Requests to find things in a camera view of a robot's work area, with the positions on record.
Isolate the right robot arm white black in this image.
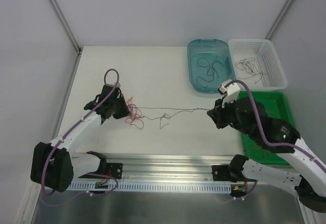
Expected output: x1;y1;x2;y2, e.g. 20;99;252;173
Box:
207;97;325;213

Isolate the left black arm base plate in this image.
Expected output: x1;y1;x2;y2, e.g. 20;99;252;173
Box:
78;162;123;179

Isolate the white slotted cable duct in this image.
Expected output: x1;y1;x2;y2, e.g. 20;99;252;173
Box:
67;181;231;194

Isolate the aluminium frame post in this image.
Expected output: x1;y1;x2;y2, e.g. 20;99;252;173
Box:
265;0;296;40
49;0;82;54

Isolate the left aluminium frame post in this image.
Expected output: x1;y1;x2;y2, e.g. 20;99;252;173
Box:
49;0;82;54

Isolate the dark wire pulled from tangle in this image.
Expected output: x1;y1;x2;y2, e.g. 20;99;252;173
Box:
137;106;212;130

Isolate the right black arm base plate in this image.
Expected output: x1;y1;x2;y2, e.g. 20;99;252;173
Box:
211;165;256;183

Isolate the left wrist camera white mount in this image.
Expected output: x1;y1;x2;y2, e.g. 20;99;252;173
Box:
106;82;121;89

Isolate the right aluminium frame post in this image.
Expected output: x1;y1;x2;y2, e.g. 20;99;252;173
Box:
265;0;296;40

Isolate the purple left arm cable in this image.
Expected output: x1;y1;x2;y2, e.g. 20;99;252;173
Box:
40;68;122;196

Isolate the white perforated plastic basket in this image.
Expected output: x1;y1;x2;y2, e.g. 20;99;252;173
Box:
228;39;288;91

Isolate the black white striped wire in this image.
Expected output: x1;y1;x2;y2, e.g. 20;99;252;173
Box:
239;57;268;85

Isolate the teal transparent plastic bin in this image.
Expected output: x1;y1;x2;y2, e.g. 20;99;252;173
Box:
187;39;235;94

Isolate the green plastic tray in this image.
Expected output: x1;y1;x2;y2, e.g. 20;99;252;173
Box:
241;92;294;165

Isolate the orange wire in green tray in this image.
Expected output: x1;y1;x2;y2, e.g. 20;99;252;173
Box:
248;142;270;161

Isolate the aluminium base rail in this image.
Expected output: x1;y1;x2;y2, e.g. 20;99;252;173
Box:
32;154;308;184

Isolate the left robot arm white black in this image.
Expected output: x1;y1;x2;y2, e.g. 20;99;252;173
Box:
30;85;130;192

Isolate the black wire in basket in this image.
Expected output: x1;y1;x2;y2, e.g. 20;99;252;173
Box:
234;55;258;76

